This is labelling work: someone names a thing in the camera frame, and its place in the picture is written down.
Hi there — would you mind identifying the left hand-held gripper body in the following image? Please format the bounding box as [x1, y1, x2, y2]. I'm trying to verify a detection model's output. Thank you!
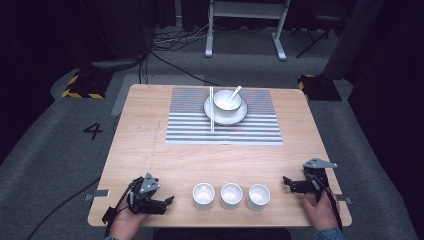
[127, 172, 161, 215]

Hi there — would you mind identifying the white chopstick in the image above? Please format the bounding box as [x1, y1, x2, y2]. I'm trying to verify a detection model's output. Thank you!
[208, 86, 213, 134]
[210, 86, 216, 134]

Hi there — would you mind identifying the bundle of floor cables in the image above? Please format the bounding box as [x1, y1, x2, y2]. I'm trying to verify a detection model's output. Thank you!
[151, 22, 215, 53]

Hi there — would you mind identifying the white desk frame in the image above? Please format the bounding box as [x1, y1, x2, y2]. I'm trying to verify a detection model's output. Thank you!
[204, 0, 292, 62]

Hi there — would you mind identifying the white bowl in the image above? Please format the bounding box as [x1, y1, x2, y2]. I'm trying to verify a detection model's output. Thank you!
[212, 89, 243, 119]

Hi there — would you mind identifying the person's left hand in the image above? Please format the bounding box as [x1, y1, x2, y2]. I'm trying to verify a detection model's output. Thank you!
[109, 199, 150, 240]

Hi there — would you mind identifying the grey striped placemat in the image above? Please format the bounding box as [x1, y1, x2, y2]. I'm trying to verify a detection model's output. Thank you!
[165, 86, 284, 146]

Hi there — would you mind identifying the metal table bracket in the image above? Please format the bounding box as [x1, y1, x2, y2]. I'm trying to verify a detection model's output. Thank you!
[335, 194, 353, 206]
[83, 189, 111, 203]

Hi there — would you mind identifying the black yellow striped base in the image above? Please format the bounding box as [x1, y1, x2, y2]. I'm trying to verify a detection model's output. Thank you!
[60, 67, 115, 100]
[297, 73, 343, 103]

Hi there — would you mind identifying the white plate with dark rim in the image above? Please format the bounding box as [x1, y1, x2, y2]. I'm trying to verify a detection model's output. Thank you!
[203, 94, 249, 127]

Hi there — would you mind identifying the person's right hand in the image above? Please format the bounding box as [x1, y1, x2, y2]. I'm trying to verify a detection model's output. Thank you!
[299, 191, 341, 232]

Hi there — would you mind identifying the black tripod stand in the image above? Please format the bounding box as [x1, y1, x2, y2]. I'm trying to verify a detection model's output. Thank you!
[289, 9, 342, 60]

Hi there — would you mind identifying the white spoon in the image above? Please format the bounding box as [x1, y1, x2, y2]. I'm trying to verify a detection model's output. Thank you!
[226, 85, 244, 102]

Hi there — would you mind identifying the person's dark clothing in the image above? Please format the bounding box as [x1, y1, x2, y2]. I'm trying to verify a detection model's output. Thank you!
[152, 227, 292, 240]

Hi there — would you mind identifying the white cup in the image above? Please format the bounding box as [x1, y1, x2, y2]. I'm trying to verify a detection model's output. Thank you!
[246, 183, 272, 212]
[192, 182, 216, 211]
[219, 182, 244, 211]

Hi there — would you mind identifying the dark stand base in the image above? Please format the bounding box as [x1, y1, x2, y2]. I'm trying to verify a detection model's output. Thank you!
[90, 54, 149, 72]

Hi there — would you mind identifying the long black floor cable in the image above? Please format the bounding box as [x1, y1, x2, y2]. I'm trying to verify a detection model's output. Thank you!
[149, 49, 222, 88]

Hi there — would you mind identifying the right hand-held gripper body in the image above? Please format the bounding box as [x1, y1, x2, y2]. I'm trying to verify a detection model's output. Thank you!
[302, 157, 339, 203]

